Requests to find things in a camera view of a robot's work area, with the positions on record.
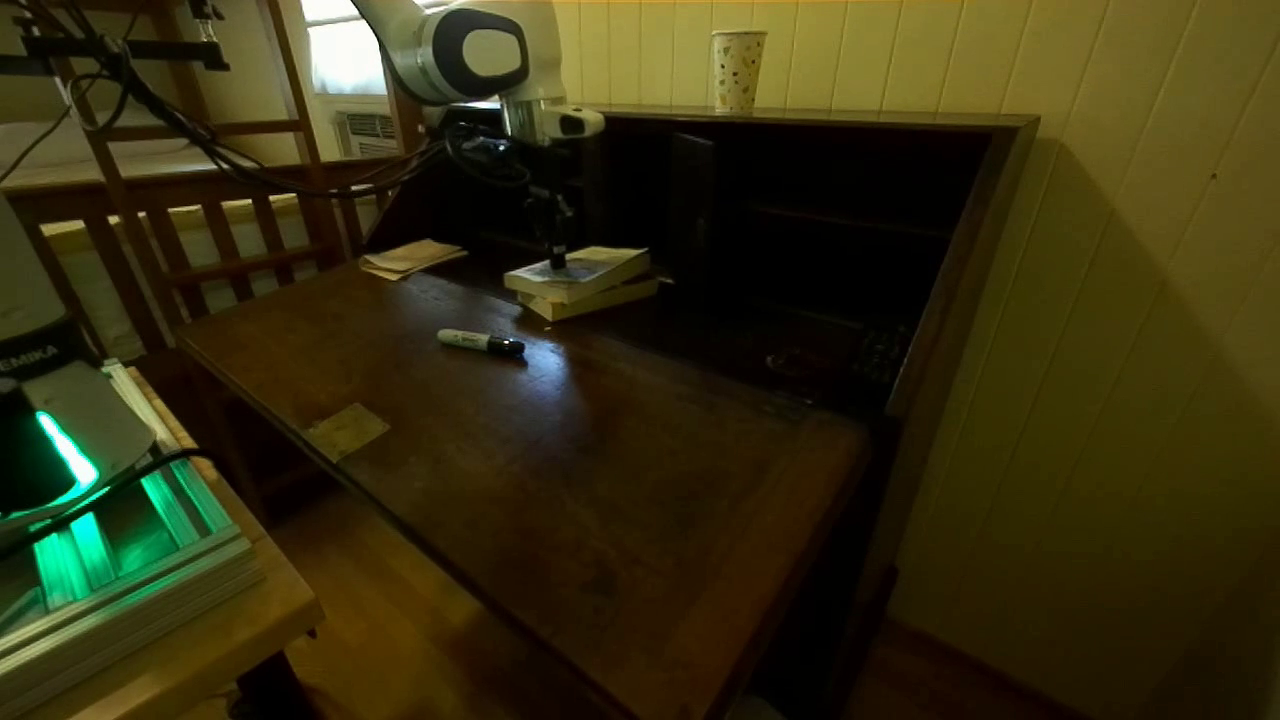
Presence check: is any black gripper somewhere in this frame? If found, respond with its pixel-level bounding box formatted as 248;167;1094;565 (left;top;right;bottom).
522;132;594;277

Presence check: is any white fairy tales book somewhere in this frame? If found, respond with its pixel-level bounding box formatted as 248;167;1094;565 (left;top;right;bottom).
500;242;656;302

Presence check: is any black and white marker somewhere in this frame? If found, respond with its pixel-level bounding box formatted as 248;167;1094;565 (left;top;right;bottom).
431;325;534;366

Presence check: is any beige folded cloth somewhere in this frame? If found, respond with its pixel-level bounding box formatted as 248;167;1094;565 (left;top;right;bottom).
358;238;478;287

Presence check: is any white window air conditioner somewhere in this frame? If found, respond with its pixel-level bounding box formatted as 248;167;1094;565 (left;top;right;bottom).
331;107;404;165

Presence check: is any dark wooden secretary desk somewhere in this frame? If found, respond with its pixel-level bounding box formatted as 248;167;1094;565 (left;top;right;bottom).
178;107;1044;720

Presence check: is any polka dot paper cup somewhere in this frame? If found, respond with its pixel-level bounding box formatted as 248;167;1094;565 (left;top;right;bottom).
709;27;772;119

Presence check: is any wooden slatted chair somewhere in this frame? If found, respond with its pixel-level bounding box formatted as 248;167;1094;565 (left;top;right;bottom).
4;151;421;368

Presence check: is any light wooden side table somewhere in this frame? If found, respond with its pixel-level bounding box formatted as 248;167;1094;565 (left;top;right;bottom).
0;358;326;720

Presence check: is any green lit computer case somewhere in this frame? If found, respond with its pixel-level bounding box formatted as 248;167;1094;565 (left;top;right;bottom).
0;358;266;678

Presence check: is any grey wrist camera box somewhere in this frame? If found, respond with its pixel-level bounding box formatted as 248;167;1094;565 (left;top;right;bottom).
500;98;609;149

